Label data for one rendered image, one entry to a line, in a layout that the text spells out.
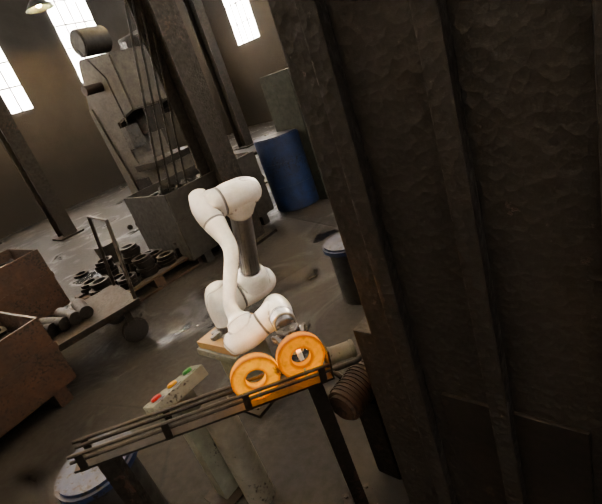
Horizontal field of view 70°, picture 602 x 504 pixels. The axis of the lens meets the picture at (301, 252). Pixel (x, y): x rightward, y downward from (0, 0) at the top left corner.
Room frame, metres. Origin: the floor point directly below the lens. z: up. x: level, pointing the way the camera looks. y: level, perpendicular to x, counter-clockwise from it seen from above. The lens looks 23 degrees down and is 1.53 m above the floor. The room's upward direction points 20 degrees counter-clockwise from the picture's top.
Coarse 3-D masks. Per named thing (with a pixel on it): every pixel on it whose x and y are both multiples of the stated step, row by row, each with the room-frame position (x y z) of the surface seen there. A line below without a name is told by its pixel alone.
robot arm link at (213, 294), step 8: (208, 288) 2.04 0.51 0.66; (216, 288) 2.00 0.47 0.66; (208, 296) 2.00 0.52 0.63; (216, 296) 1.98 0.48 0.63; (240, 296) 2.01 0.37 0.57; (208, 304) 1.99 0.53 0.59; (216, 304) 1.97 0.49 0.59; (240, 304) 2.00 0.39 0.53; (208, 312) 2.01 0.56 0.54; (216, 312) 1.97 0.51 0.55; (224, 312) 1.96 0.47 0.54; (216, 320) 1.97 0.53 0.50; (224, 320) 1.96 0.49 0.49
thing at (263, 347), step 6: (264, 342) 2.02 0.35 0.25; (258, 348) 1.99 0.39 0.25; (264, 348) 2.01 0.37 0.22; (270, 354) 2.03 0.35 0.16; (228, 366) 1.99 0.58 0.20; (228, 372) 2.01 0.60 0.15; (252, 372) 1.92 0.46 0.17; (258, 372) 1.94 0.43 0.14; (246, 378) 1.91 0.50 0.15; (282, 378) 1.98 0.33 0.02; (228, 384) 2.09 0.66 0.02; (228, 390) 2.04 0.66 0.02; (228, 396) 1.99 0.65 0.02; (258, 408) 1.80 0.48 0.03; (264, 408) 1.79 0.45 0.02; (252, 414) 1.79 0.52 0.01; (258, 414) 1.77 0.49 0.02
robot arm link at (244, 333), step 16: (208, 224) 1.72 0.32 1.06; (224, 224) 1.72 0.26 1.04; (224, 240) 1.67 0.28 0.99; (224, 256) 1.64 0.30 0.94; (224, 272) 1.60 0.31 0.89; (224, 288) 1.55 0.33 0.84; (224, 304) 1.51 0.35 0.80; (240, 320) 1.43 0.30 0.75; (256, 320) 1.41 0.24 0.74; (240, 336) 1.39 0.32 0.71; (256, 336) 1.38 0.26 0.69; (240, 352) 1.38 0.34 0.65
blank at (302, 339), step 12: (288, 336) 1.14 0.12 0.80; (300, 336) 1.13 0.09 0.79; (312, 336) 1.13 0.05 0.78; (288, 348) 1.12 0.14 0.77; (300, 348) 1.12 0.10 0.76; (312, 348) 1.13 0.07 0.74; (276, 360) 1.13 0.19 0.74; (288, 360) 1.11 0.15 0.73; (312, 360) 1.12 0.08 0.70; (288, 372) 1.11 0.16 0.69; (300, 372) 1.11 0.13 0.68; (312, 372) 1.12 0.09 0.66
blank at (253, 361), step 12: (240, 360) 1.11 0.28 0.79; (252, 360) 1.10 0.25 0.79; (264, 360) 1.10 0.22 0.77; (240, 372) 1.09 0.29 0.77; (264, 372) 1.10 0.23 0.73; (276, 372) 1.11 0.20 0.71; (240, 384) 1.09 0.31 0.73; (252, 384) 1.11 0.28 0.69; (264, 384) 1.10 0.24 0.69; (264, 396) 1.10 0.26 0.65
